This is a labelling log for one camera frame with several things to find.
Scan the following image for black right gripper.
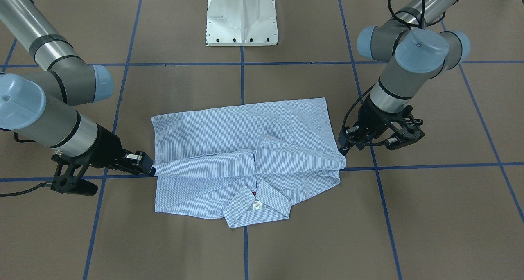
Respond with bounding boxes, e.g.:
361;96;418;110
86;124;156;177

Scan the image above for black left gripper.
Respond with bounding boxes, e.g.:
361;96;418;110
338;95;392;156

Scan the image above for light blue striped shirt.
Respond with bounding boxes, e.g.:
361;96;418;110
151;98;346;228

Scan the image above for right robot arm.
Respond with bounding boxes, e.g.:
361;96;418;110
1;0;156;177

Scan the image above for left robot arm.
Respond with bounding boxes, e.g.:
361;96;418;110
338;0;470;155

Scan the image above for brown paper table cover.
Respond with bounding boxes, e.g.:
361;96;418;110
1;0;523;280

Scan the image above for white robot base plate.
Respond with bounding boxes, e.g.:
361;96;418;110
205;0;279;47

